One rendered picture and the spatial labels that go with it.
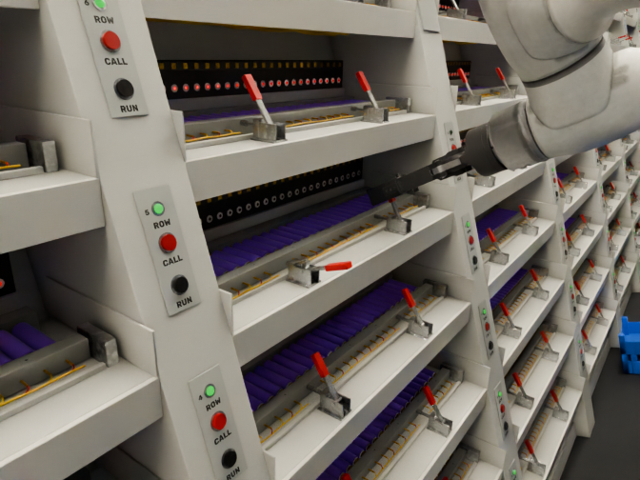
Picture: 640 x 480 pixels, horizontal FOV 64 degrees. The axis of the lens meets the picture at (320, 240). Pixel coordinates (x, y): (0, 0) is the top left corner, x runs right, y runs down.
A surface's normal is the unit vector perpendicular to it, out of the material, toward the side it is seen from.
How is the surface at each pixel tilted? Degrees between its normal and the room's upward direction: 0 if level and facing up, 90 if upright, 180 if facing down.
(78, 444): 108
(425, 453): 18
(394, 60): 90
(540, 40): 126
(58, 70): 90
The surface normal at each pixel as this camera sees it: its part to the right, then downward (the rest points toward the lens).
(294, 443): 0.02, -0.94
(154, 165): 0.77, -0.07
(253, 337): 0.80, 0.22
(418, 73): -0.59, 0.26
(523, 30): -0.66, 0.66
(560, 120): -0.56, 0.54
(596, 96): -0.36, 0.36
